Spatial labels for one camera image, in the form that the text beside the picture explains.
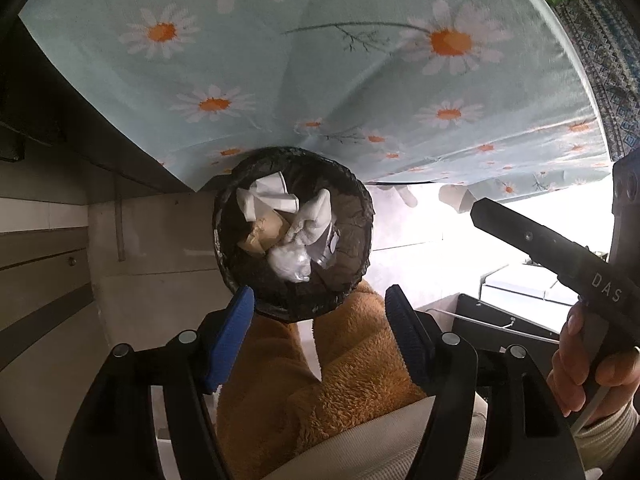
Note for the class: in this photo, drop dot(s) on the black crate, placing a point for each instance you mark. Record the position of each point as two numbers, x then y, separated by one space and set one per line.
500 320

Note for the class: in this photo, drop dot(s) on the person's orange fleece pants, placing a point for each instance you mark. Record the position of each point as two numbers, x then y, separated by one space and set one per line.
350 360

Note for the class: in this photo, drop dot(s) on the white box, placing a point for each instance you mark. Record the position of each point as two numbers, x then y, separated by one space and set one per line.
520 285

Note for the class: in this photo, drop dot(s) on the trash bin with black liner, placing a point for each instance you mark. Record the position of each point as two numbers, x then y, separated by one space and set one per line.
350 200

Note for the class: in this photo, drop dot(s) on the blue patterned cloth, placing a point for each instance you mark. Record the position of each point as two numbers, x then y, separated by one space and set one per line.
605 70

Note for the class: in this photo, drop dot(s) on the person's right forearm striped sleeve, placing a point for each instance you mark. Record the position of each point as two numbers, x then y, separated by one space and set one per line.
605 440

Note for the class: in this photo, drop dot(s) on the person's right hand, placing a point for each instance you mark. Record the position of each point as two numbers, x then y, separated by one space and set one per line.
567 365

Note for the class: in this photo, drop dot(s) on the white paper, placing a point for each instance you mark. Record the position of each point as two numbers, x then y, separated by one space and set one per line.
265 195

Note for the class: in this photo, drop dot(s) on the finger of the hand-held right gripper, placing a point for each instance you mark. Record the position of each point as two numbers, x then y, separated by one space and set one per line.
520 237

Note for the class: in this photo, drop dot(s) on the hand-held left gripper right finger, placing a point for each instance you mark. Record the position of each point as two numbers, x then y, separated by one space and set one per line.
407 340

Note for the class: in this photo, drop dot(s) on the beige paper bag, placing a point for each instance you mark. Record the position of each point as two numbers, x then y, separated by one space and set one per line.
265 235

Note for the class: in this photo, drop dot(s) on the white towel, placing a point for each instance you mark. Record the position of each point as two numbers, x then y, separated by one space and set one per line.
312 215

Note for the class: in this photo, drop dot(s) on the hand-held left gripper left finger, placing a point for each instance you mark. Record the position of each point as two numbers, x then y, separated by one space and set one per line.
232 340

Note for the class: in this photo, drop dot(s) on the white plastic bag of pellets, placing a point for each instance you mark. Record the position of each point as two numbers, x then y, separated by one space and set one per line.
290 262

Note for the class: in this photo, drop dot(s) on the grey cabinet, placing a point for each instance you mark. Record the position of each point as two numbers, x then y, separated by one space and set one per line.
40 270

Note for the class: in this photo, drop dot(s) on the daisy print blue tablecloth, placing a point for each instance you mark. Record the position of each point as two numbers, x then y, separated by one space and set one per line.
300 75

